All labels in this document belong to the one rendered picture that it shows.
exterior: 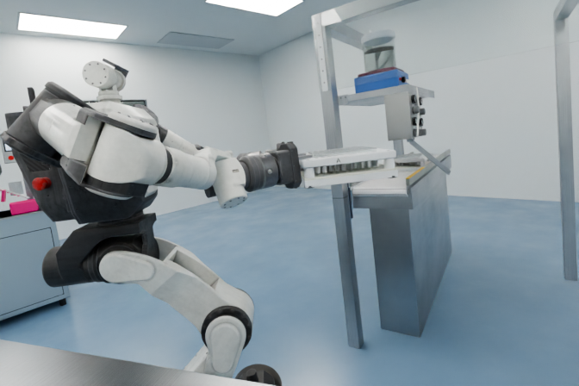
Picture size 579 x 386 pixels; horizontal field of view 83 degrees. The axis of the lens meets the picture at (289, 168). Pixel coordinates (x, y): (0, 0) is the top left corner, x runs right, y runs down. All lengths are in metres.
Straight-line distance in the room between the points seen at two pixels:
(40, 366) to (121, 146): 0.31
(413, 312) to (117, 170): 1.61
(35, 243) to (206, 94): 4.37
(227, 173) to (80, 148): 0.29
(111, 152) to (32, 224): 2.50
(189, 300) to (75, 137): 0.59
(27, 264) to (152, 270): 2.17
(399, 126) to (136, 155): 1.15
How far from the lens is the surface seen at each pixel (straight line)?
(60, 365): 0.56
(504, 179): 4.79
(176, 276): 0.98
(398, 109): 1.49
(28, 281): 3.12
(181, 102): 6.38
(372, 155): 0.87
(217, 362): 1.05
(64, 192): 1.00
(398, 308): 1.91
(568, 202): 2.57
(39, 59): 5.97
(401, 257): 1.78
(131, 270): 1.00
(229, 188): 0.73
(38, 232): 3.06
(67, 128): 0.62
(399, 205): 1.59
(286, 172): 0.83
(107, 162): 0.57
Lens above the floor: 1.08
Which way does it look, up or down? 6 degrees down
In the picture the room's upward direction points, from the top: 7 degrees counter-clockwise
